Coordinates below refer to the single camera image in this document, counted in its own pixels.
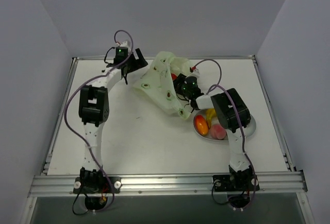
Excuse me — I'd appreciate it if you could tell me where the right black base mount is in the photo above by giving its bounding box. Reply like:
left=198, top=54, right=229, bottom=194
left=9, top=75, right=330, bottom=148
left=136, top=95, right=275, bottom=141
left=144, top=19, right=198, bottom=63
left=211, top=174, right=260, bottom=212

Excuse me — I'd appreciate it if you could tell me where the pink fake peach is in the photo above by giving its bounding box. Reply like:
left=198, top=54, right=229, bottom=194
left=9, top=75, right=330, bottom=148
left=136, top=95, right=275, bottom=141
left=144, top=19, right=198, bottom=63
left=210, top=124, right=226, bottom=140

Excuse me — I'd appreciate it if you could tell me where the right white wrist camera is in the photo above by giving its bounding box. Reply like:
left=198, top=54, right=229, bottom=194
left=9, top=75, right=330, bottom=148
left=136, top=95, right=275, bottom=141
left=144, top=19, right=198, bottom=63
left=189, top=66, right=200, bottom=78

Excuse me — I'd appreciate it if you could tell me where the yellow fake banana bunch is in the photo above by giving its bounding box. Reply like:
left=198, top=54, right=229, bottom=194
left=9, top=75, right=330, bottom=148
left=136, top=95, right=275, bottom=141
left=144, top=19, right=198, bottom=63
left=206, top=109, right=217, bottom=129

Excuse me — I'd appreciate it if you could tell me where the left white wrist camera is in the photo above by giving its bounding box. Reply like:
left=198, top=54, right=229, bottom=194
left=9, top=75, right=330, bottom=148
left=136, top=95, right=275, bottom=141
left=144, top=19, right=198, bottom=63
left=120, top=40, right=131, bottom=48

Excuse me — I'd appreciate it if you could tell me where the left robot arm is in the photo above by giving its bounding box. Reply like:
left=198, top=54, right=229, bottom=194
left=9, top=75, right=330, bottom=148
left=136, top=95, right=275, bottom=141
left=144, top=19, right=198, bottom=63
left=78, top=46, right=148, bottom=193

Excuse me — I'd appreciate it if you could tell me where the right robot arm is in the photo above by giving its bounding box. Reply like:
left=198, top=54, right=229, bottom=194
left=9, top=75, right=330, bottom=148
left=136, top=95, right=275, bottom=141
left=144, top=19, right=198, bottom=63
left=173, top=74, right=257, bottom=189

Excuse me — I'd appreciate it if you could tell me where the aluminium front rail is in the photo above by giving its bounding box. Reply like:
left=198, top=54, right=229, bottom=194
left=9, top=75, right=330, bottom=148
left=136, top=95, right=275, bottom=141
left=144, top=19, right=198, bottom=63
left=28, top=171, right=307, bottom=197

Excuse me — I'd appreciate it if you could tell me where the white oval plate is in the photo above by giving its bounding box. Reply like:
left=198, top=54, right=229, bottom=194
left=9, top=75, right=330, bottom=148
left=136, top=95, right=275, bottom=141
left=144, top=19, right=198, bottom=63
left=192, top=108, right=257, bottom=143

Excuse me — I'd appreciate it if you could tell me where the orange fake fruit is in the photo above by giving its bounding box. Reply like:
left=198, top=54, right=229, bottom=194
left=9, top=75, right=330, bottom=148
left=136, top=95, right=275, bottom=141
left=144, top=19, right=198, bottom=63
left=194, top=115, right=209, bottom=136

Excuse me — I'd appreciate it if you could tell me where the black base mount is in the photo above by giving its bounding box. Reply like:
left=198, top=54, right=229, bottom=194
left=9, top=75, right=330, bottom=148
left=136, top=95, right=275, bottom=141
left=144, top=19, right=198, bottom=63
left=211, top=174, right=260, bottom=212
left=73, top=175, right=122, bottom=211

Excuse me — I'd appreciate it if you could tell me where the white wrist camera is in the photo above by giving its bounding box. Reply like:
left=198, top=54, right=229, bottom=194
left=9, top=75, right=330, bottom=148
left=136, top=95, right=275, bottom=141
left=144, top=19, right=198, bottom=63
left=120, top=40, right=131, bottom=48
left=189, top=66, right=200, bottom=78

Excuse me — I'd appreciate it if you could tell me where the red fake apple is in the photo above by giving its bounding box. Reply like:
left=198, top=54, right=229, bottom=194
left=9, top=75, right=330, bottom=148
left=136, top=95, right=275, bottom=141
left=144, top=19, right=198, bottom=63
left=171, top=73, right=177, bottom=81

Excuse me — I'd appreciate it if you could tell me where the aluminium table edge frame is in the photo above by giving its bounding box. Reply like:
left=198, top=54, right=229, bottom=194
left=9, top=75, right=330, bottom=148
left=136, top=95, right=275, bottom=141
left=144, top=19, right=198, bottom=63
left=48, top=59, right=288, bottom=176

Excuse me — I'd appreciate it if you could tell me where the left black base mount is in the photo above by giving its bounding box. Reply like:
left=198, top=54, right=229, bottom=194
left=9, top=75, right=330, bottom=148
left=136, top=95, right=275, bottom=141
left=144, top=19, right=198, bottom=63
left=73, top=175, right=122, bottom=211

